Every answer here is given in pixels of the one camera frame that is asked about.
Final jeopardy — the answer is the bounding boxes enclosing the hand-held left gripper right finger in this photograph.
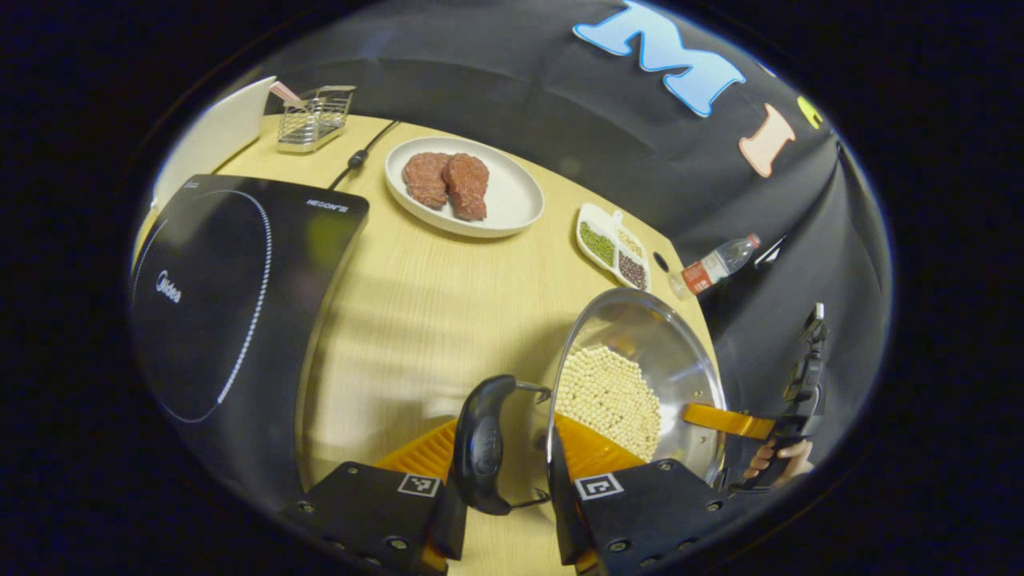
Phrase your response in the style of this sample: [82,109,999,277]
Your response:
[546,412,749,576]

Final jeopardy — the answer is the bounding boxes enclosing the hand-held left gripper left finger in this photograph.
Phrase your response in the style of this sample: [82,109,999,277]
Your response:
[280,420,469,575]

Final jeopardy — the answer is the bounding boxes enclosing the steel pot with black handle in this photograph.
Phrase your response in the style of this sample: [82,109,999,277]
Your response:
[452,288,729,517]

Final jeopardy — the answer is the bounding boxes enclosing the black induction cooktop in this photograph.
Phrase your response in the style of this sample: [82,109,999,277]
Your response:
[128,174,370,513]

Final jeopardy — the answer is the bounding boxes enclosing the pile of yellow soybeans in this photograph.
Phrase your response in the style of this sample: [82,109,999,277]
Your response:
[554,344,663,463]

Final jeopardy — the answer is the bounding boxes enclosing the clear water bottle red label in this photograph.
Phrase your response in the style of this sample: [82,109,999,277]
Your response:
[669,233,762,301]

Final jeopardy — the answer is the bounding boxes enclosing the pile of green beans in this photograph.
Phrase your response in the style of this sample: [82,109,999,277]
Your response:
[579,222,616,266]

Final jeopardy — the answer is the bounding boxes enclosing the white divided dish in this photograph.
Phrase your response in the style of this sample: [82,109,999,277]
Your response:
[575,202,653,293]

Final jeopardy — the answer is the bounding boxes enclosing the white round plate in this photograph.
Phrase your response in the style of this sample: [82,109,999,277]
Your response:
[384,136,546,239]

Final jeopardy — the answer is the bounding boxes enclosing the brown meat patty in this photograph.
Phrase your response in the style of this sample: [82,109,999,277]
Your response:
[444,153,490,222]
[402,152,451,210]

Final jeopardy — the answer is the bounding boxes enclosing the black backdrop cloth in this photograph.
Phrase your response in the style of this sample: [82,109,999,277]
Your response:
[160,0,893,481]

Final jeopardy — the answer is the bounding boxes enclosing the white toaster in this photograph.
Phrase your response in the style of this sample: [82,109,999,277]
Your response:
[152,76,278,213]

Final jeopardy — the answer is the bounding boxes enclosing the black power cable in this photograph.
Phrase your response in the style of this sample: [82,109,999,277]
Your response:
[328,120,401,191]

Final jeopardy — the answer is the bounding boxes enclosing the metal wire utensil holder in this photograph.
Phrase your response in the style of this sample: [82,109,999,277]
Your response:
[277,85,358,154]

